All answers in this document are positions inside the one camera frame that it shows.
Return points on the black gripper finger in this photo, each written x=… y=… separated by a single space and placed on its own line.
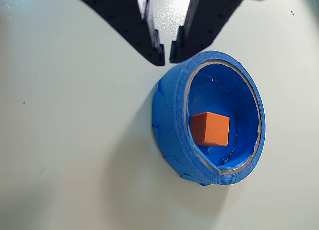
x=129 y=28
x=204 y=26

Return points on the orange cube block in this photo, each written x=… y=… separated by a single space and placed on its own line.
x=214 y=130

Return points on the blue tape roll bin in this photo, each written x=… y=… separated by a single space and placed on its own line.
x=169 y=115

